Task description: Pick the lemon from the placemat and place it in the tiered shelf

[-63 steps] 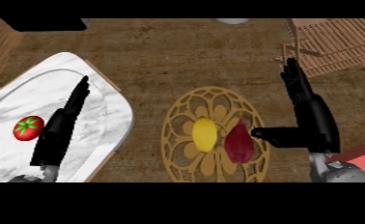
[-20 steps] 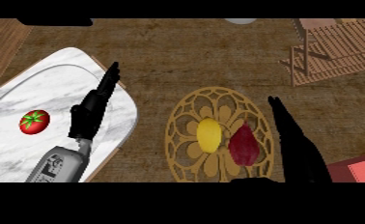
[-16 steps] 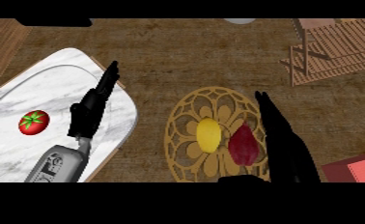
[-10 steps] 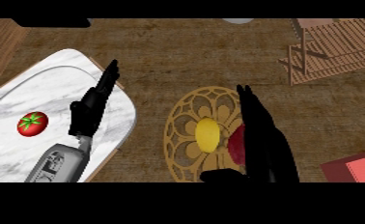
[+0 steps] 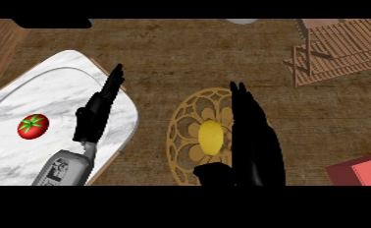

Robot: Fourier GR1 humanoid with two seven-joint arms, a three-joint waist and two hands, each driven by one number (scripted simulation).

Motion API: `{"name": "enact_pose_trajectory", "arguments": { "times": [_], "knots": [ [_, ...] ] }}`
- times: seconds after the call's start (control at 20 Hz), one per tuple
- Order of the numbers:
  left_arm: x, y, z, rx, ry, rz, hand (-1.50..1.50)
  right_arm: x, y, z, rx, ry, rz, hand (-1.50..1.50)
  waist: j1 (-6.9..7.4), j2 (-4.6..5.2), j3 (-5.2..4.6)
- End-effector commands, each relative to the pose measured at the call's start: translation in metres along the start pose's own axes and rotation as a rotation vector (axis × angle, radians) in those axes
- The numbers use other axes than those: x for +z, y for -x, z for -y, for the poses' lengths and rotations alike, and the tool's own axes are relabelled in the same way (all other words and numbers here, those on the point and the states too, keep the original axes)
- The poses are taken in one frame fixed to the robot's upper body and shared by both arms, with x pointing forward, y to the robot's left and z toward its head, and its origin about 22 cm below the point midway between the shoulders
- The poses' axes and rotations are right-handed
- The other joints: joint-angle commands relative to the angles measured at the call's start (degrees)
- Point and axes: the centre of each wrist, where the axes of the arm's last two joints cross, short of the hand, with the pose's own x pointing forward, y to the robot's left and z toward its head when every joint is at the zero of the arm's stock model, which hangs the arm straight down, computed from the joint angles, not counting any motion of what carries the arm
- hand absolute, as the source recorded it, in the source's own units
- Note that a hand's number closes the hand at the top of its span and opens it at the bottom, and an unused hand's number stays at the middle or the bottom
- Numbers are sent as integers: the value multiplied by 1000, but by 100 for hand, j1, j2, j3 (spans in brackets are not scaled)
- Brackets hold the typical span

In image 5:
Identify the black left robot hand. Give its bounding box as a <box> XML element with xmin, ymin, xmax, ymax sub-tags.
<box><xmin>70</xmin><ymin>63</ymin><xmax>126</xmax><ymax>144</ymax></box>

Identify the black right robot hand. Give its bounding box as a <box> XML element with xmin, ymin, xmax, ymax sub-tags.
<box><xmin>191</xmin><ymin>81</ymin><xmax>287</xmax><ymax>187</ymax></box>

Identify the yellow lemon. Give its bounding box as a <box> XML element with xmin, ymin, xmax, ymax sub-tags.
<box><xmin>197</xmin><ymin>119</ymin><xmax>227</xmax><ymax>156</ymax></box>

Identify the gold round openwork placemat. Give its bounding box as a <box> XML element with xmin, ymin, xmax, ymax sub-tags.
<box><xmin>165</xmin><ymin>87</ymin><xmax>235</xmax><ymax>187</ymax></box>

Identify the brown wooden tiered shelf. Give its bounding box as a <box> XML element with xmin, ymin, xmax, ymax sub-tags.
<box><xmin>282</xmin><ymin>19</ymin><xmax>371</xmax><ymax>87</ymax></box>

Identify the white marble cutting board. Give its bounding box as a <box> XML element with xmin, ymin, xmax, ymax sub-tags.
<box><xmin>0</xmin><ymin>49</ymin><xmax>140</xmax><ymax>187</ymax></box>

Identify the red tomato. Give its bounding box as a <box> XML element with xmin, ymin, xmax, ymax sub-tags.
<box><xmin>16</xmin><ymin>113</ymin><xmax>50</xmax><ymax>141</ymax></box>

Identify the red box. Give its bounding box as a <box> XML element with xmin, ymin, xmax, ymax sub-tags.
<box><xmin>324</xmin><ymin>154</ymin><xmax>371</xmax><ymax>187</ymax></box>

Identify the black appliance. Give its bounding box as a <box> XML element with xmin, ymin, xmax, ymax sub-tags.
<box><xmin>10</xmin><ymin>19</ymin><xmax>93</xmax><ymax>29</ymax></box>

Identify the pale grey round object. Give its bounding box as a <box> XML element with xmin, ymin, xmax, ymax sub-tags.
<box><xmin>225</xmin><ymin>19</ymin><xmax>259</xmax><ymax>26</ymax></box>

